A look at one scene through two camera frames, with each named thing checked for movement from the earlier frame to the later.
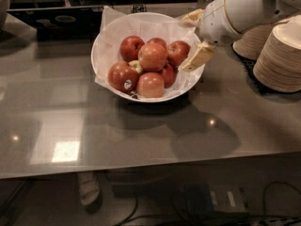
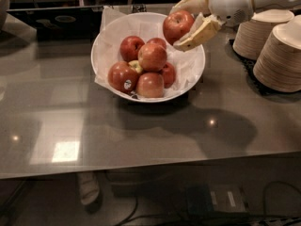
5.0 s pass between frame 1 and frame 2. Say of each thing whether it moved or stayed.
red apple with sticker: stayed
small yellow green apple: stayed
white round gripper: moved
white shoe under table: stayed
